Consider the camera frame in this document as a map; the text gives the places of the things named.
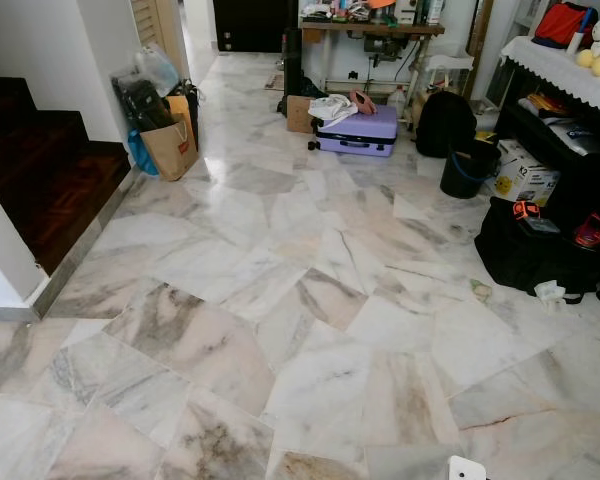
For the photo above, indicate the white crumpled cloth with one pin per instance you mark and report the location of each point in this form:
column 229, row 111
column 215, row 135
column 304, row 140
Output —
column 332, row 107

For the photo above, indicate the purple suitcase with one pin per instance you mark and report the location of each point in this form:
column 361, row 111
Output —
column 365, row 135

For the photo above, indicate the black fabric bag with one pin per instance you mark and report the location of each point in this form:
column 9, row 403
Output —
column 143, row 103

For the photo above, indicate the black backpack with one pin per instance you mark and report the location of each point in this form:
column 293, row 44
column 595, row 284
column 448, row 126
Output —
column 445, row 125

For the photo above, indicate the wooden work desk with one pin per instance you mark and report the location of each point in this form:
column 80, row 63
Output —
column 370, row 29

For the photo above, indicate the white cardboard box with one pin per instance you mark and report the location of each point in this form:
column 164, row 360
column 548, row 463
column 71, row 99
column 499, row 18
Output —
column 525, row 178

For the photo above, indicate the white crumpled paper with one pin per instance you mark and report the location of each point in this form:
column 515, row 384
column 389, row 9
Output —
column 550, row 292

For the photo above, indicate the small brown cardboard box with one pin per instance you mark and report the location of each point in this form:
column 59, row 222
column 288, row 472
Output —
column 298, row 115

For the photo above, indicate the clear plastic bag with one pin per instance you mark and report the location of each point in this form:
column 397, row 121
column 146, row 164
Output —
column 160, row 70

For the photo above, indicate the dark wooden door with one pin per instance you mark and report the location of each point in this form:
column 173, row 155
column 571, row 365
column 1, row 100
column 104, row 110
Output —
column 250, row 25

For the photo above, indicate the white lace table cloth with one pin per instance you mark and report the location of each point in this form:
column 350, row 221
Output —
column 565, row 75

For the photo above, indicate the black shelf unit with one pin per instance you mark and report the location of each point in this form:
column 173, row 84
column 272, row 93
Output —
column 590, row 180

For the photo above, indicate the blue plastic bag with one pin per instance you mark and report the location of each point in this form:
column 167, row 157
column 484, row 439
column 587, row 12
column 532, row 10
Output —
column 140, row 155

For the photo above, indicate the black bucket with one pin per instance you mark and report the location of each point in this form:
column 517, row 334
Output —
column 468, row 172

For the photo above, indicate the red bag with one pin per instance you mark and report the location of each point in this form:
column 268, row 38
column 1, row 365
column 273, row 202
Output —
column 560, row 25

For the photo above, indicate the orange black tool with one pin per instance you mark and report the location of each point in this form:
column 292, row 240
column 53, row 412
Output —
column 525, row 210

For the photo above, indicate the dark wooden staircase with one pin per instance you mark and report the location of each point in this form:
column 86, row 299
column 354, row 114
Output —
column 40, row 170

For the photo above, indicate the black duffel bag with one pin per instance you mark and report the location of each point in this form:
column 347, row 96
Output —
column 525, row 255

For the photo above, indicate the brown paper bag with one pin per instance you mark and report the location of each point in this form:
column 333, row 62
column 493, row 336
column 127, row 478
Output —
column 172, row 150

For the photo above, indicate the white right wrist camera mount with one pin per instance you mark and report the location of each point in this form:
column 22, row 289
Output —
column 467, row 470

